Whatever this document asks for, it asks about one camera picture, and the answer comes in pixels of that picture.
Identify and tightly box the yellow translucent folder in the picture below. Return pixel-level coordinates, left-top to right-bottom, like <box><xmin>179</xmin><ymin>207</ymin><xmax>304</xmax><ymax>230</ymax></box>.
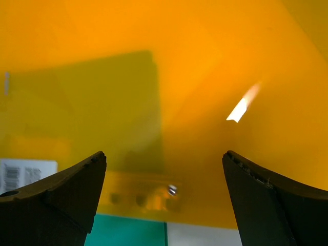
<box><xmin>1</xmin><ymin>1</ymin><xmax>327</xmax><ymax>228</ymax></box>

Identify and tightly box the green clip file folder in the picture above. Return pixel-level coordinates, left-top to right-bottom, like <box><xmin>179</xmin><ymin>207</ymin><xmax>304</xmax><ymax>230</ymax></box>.
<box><xmin>85</xmin><ymin>215</ymin><xmax>242</xmax><ymax>246</ymax></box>

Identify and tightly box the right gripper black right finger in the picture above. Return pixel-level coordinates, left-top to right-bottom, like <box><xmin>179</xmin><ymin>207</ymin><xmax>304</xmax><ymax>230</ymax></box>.
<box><xmin>222</xmin><ymin>151</ymin><xmax>327</xmax><ymax>245</ymax></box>

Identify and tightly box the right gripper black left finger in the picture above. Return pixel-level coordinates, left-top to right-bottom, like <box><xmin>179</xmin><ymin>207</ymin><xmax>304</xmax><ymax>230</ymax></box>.
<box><xmin>1</xmin><ymin>151</ymin><xmax>107</xmax><ymax>245</ymax></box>

